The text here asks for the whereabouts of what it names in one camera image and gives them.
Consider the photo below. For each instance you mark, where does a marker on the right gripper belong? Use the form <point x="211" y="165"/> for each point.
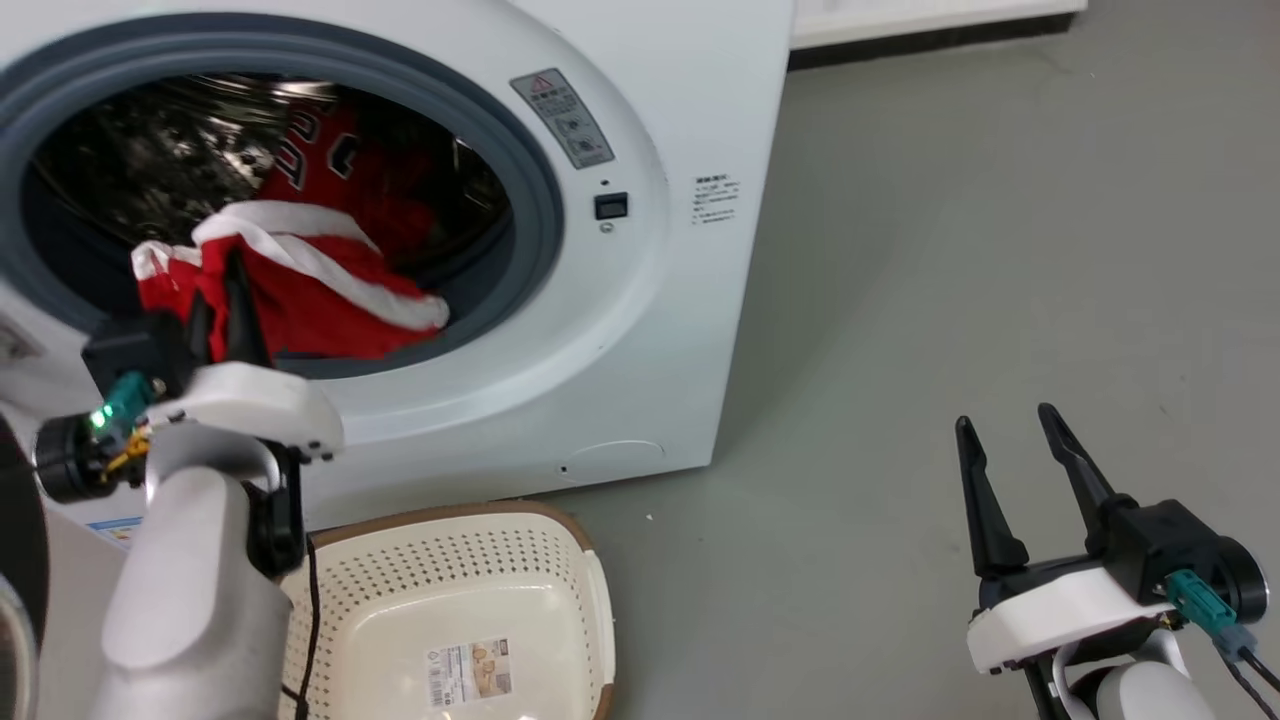
<point x="1120" y="580"/>

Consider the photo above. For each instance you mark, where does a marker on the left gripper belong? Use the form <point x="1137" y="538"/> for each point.
<point x="240" y="400"/>

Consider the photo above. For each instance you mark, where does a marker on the red garment with white trim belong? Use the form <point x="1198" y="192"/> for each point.
<point x="320" y="300"/>

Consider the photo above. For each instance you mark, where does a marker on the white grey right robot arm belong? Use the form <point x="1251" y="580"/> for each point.
<point x="1140" y="690"/>

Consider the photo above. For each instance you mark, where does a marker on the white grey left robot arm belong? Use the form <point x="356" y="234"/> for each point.
<point x="190" y="590"/>

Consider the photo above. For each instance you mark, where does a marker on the steel washing drum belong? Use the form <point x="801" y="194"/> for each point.
<point x="150" y="150"/>

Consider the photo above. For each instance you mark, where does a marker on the cream perforated laundry basket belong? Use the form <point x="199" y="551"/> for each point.
<point x="440" y="590"/>

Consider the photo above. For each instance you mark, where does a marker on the white front-load washing machine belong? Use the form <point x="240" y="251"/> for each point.
<point x="660" y="330"/>

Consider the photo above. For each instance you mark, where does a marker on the red basketball jersey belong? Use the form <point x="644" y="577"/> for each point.
<point x="345" y="170"/>

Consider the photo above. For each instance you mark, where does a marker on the grey rubber door gasket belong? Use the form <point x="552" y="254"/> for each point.
<point x="535" y="190"/>

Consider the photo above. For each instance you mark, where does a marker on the grey warning sticker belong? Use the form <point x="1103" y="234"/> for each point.
<point x="563" y="118"/>

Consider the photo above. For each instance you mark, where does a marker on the black door latch socket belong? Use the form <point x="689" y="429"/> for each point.
<point x="611" y="206"/>

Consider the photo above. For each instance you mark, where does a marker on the round filter cover panel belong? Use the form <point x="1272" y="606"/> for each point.
<point x="615" y="462"/>

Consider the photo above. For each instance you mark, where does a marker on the small printed text label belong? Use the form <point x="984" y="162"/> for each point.
<point x="715" y="199"/>

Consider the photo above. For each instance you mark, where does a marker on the paper label with barcode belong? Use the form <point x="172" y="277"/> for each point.
<point x="470" y="673"/>

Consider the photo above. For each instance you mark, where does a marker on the white cabinet base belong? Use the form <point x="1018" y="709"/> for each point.
<point x="920" y="22"/>

